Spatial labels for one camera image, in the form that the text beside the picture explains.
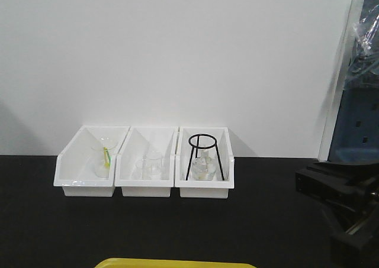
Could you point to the clear glass round flask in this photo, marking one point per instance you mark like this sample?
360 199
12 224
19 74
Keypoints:
203 168

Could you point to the clear glass beaker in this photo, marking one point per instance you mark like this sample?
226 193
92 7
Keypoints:
150 166

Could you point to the blue equipment with plastic wrap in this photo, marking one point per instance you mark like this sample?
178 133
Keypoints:
355 136

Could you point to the white storage bin right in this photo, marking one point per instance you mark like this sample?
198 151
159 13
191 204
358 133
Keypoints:
204 189

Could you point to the yellow plastic tray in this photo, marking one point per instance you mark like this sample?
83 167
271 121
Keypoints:
127 262

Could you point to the white storage bin left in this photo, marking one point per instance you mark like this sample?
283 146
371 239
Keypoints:
75 164

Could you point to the white storage bin middle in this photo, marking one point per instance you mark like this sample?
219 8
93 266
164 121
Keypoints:
138 141

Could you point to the black wire tripod stand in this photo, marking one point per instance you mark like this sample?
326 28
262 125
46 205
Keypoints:
203 141

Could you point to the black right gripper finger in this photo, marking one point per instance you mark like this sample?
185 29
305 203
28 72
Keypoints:
351 237
349 186

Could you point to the white storage bin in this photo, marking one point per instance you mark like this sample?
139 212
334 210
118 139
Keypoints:
138 141
204 189
75 164

